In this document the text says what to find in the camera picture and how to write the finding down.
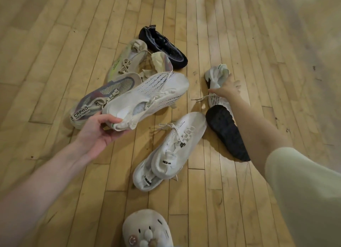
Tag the person's right hand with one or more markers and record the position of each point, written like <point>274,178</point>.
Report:
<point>227,89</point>

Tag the person's left hand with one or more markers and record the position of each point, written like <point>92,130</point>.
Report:
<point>90,135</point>

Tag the person's right thumb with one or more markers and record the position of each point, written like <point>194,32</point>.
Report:
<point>215,90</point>

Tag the person's left thumb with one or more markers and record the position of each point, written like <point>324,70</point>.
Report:
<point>108,118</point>

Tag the white dotted knit sneaker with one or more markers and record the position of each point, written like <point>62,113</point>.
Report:
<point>157,92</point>
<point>226,132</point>

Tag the person's left forearm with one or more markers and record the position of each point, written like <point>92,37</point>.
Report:
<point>40,191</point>

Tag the person's right forearm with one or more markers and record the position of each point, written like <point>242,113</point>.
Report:
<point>255,132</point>

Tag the grey iridescent sneaker beige laces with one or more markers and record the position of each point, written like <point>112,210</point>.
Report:
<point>90,103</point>

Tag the beige sneaker neon yellow side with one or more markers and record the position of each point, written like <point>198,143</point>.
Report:
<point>127,60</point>

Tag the white knit sneaker black label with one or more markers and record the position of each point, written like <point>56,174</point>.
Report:
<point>145,177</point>
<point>181,143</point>

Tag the cream plush slipper with face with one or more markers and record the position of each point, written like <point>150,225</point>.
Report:
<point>146,229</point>

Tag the cream sleeve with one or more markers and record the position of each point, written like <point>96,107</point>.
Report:
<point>309,196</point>

